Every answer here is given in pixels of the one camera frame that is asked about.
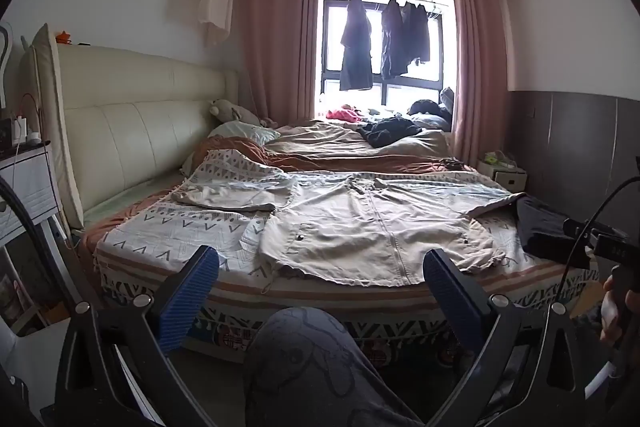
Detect person's leg in grey pants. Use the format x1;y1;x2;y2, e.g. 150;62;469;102
243;307;426;427

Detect white pillow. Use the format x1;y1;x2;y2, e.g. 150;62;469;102
207;122;281;146

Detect beige jacket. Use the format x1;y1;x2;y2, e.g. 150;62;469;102
172;172;527;289

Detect red garment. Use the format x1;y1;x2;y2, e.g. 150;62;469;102
326;105;366;124

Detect brown and beige duvet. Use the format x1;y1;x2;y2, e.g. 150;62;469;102
192;118;477;176

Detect dark grey cushion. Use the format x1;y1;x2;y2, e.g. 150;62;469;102
407;87;456;128

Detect person's right hand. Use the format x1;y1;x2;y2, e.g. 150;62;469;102
599;276;627;349

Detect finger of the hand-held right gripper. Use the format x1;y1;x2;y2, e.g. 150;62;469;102
563;217;596;239

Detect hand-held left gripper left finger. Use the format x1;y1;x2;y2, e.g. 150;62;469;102
55;246;221;427

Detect beige plush toy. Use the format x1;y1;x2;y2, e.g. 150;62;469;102
209;99;279;128

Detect pink curtain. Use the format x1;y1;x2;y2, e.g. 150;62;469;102
242;0;323;128
447;0;516;168

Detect white nightstand with drawer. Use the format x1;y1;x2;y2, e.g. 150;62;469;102
0;139;67;244

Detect dark framed window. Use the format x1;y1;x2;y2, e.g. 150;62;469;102
319;0;457;122

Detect cream leather bed headboard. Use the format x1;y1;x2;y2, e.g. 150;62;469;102
20;23;242;233

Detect white patterned blanket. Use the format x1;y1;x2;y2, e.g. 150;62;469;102
92;148;608;358

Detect dark hanging clothes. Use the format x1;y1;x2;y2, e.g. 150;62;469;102
380;0;432;80

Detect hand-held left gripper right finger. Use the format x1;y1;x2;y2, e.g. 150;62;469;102
422;248;587;427

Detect white bedside cabinet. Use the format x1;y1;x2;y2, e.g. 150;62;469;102
475;151;529;194

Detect dark hanging jacket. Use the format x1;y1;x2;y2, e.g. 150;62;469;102
339;0;375;92

